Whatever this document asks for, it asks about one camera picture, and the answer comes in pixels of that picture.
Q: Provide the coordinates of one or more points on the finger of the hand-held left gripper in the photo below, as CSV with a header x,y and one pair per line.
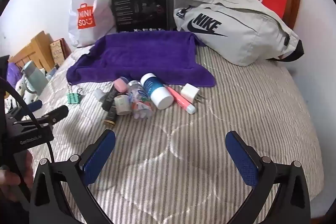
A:
x,y
56,114
34,105

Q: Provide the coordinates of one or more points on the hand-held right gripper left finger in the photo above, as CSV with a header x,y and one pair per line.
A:
x,y
99,155

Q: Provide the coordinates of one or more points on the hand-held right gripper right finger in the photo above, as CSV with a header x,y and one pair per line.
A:
x,y
241,158

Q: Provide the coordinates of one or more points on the green binder clip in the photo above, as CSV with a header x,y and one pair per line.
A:
x,y
73,98

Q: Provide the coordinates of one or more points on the small translucent round cap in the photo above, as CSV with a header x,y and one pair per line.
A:
x,y
97,95

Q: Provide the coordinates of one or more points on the small white roll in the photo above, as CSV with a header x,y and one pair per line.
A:
x,y
122,106

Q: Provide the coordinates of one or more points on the clear plastic bottle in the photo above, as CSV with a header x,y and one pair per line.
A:
x,y
140,103

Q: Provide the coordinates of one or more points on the pink highlighter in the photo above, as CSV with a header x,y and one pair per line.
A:
x,y
181,100

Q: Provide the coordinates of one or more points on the white charger plug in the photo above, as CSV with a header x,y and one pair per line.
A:
x,y
189,92

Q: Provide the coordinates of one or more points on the white and blue bottle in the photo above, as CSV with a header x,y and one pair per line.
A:
x,y
155,90

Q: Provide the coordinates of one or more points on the person's left hand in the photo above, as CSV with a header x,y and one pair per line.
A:
x,y
15,176

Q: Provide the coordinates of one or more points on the white dotted plush toy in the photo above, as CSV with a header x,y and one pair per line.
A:
x,y
22,90

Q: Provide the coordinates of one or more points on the teal and grey container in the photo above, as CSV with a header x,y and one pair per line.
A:
x,y
34,77

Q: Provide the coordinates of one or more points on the purple cloth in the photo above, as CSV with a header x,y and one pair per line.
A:
x,y
14,73

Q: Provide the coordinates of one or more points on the striped bed sheet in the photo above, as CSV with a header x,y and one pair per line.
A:
x,y
183,161

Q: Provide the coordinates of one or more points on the brown patterned box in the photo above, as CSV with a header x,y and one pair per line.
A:
x,y
57,52

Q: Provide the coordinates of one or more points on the wooden headboard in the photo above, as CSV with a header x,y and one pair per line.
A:
x,y
39,45

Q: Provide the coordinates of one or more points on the purple towel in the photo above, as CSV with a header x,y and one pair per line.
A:
x,y
141,56

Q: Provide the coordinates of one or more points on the grey sling bag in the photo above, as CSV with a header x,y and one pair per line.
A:
x,y
236,37

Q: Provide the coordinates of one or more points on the black cardboard box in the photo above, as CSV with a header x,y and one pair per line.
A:
x,y
141,3

